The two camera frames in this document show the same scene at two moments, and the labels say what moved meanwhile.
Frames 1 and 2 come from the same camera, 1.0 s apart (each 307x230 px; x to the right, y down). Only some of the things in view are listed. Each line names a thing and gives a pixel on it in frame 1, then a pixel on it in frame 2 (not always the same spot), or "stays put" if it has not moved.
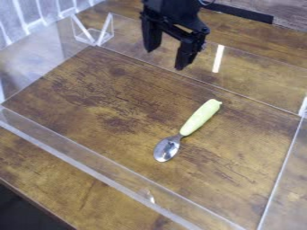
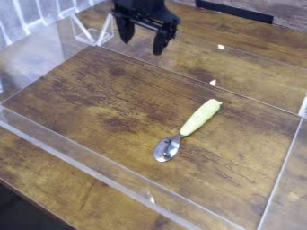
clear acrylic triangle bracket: (93, 36) stays put
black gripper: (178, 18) -> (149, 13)
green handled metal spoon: (168, 146) stays put
